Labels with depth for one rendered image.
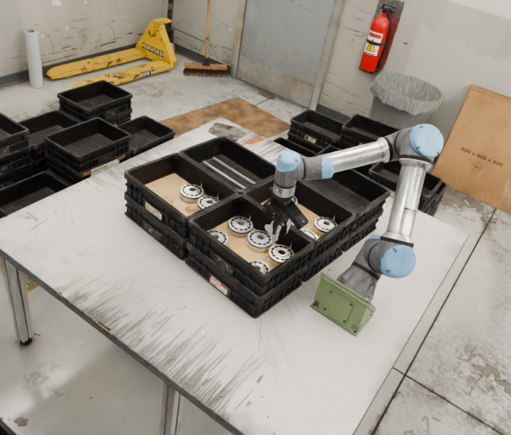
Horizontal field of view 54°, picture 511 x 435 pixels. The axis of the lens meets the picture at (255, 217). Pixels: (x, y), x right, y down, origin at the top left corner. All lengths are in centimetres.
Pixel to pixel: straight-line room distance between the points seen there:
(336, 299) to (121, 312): 78
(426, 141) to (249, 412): 105
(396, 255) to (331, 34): 345
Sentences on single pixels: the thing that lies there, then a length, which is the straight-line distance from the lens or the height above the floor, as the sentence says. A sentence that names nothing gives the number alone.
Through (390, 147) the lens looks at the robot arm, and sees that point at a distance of 191.
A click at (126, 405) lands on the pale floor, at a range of 249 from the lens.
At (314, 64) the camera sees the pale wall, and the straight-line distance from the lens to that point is 511.
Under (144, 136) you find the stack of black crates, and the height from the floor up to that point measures 38.
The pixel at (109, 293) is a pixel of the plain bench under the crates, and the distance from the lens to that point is 195.
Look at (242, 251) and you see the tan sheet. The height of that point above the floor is 83.
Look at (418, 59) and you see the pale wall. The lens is 473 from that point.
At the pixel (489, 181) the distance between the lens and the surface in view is 458.
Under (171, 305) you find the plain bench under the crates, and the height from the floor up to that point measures 70.
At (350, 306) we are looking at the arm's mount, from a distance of 189.
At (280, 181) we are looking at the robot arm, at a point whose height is 122.
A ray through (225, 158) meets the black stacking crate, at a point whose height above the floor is 83.
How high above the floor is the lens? 211
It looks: 37 degrees down
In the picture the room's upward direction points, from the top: 11 degrees clockwise
